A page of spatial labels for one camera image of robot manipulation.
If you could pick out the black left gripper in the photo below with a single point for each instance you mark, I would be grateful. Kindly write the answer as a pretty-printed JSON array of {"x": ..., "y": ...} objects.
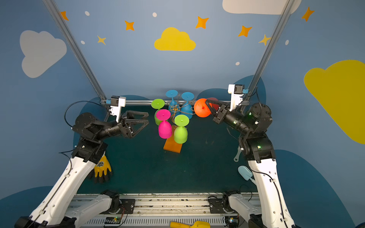
[{"x": 125, "y": 127}]

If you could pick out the blue wine glass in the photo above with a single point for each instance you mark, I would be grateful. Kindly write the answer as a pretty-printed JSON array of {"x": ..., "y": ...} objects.
[
  {"x": 172, "y": 94},
  {"x": 186, "y": 108}
]

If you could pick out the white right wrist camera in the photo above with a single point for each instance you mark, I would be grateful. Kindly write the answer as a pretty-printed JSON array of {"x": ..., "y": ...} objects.
[{"x": 237, "y": 93}]

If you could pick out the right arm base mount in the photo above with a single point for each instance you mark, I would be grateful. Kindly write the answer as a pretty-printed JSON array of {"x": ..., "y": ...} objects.
[{"x": 220, "y": 204}]

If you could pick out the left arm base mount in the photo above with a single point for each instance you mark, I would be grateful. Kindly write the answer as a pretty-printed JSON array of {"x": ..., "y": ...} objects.
[{"x": 119, "y": 205}]

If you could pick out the orange wooden rack base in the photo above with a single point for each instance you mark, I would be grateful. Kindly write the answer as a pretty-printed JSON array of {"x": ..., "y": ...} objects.
[{"x": 171, "y": 146}]

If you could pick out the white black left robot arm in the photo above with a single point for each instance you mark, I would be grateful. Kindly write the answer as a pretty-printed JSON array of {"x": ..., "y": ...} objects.
[{"x": 84, "y": 158}]

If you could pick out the aluminium left corner post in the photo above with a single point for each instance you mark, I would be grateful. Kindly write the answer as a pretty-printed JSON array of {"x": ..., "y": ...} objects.
[{"x": 66, "y": 32}]

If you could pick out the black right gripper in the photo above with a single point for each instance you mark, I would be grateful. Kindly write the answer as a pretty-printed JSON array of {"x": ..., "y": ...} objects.
[{"x": 219, "y": 115}]

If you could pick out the yellow black work glove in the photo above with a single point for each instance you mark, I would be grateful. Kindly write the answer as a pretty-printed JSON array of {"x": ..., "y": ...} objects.
[{"x": 102, "y": 172}]

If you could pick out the white dish brush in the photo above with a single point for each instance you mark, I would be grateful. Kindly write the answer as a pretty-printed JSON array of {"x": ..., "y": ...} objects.
[{"x": 237, "y": 156}]

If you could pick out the gold wire glass rack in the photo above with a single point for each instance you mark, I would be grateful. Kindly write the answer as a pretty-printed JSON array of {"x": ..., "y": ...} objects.
[{"x": 177, "y": 111}]

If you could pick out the aluminium right corner post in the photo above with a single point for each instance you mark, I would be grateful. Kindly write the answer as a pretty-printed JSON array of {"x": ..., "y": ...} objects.
[{"x": 279, "y": 27}]

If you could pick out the aluminium front base rails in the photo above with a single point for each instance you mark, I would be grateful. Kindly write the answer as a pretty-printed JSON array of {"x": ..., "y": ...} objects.
[{"x": 159, "y": 208}]

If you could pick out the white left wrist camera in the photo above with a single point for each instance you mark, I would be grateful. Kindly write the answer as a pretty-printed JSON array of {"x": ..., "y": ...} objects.
[{"x": 116, "y": 103}]

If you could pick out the light blue scoop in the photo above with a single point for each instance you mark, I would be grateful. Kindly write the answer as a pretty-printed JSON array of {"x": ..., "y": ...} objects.
[{"x": 246, "y": 173}]

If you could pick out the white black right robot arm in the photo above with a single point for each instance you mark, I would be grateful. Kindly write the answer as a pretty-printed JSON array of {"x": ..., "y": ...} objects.
[{"x": 260, "y": 155}]

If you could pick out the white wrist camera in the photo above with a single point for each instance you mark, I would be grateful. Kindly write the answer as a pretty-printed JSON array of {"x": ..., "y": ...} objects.
[
  {"x": 116, "y": 103},
  {"x": 237, "y": 93}
]

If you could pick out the aluminium corner post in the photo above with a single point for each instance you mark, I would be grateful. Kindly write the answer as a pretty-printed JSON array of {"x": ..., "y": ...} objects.
[
  {"x": 66, "y": 32},
  {"x": 279, "y": 27}
]

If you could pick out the green wine glass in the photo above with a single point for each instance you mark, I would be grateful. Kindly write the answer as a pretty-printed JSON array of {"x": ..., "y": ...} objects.
[
  {"x": 157, "y": 104},
  {"x": 181, "y": 133}
]

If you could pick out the left blue wine glass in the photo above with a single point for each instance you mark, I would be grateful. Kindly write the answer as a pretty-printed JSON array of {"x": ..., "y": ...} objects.
[{"x": 172, "y": 94}]

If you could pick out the red wine glass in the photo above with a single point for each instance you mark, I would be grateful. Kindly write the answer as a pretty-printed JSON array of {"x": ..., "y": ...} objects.
[{"x": 201, "y": 109}]

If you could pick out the right blue wine glass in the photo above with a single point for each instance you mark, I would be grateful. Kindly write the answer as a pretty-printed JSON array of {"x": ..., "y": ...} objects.
[{"x": 186, "y": 108}]

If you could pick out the pink wine glass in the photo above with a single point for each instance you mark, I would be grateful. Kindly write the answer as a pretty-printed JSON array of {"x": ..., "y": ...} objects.
[{"x": 164, "y": 128}]

